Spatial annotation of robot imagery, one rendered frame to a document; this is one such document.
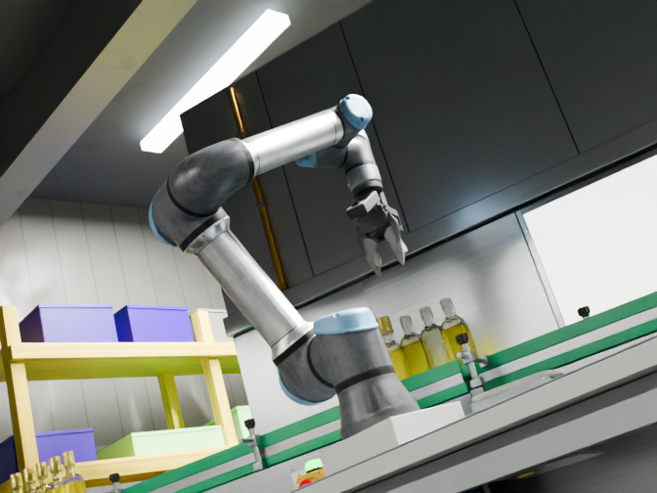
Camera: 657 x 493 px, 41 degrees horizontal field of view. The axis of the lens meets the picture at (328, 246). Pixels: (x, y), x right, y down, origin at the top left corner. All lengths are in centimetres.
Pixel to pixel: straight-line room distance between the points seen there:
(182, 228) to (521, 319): 94
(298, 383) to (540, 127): 104
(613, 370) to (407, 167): 139
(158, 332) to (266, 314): 283
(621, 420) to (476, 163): 127
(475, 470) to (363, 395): 26
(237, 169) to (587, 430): 79
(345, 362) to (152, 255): 415
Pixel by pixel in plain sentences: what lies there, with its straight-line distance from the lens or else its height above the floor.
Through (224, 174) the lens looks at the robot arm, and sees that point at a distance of 167.
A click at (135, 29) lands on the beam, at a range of 368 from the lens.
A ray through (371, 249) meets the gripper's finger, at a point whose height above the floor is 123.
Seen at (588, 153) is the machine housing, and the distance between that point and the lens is 233.
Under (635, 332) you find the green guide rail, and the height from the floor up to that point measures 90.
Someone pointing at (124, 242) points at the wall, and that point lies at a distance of 563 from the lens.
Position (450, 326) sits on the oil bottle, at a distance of 217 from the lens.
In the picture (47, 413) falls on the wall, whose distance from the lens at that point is 496.
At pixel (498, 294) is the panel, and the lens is 230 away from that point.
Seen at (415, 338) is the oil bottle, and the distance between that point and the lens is 220.
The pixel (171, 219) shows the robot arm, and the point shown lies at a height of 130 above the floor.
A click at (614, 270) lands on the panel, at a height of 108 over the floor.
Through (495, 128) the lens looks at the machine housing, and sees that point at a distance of 244.
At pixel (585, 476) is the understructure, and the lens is 225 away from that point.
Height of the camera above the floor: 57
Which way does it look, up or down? 21 degrees up
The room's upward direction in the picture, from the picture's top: 16 degrees counter-clockwise
